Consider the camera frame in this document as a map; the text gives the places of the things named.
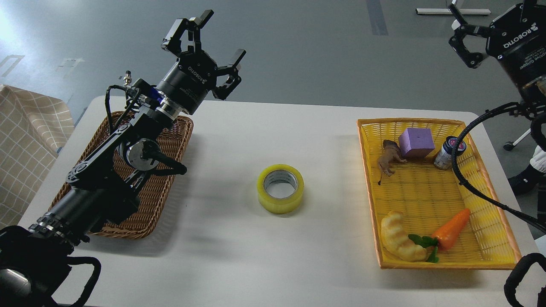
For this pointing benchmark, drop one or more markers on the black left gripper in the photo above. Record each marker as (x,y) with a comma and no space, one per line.
(195,73)

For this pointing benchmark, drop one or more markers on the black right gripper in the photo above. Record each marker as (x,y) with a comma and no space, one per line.
(522,47)

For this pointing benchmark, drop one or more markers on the yellow tape roll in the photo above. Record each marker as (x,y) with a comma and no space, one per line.
(280,189)

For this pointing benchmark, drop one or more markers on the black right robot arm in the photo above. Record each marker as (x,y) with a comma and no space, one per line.
(469,43)

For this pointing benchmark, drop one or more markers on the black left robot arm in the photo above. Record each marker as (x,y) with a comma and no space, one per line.
(33,267)

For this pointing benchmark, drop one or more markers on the office chair base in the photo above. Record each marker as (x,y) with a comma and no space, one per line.
(510,145)

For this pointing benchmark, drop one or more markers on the purple foam block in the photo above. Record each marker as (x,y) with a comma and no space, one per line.
(416,143)

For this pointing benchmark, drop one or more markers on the small dark jar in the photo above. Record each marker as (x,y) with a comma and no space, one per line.
(444,157)

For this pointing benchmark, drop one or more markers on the seated person in white trousers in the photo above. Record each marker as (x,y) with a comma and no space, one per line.
(527,179)

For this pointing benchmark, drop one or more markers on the brown toy animal figure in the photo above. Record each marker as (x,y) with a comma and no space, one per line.
(391,152)

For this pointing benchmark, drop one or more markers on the beige checkered cloth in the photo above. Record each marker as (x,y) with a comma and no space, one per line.
(33,127)

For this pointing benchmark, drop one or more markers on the yellow plastic basket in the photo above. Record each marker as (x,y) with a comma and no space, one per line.
(428,197)

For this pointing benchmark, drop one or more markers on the toy orange carrot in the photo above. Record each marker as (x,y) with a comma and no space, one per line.
(445,237)

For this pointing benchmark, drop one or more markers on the toy croissant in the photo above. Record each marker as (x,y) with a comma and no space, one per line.
(395,239)

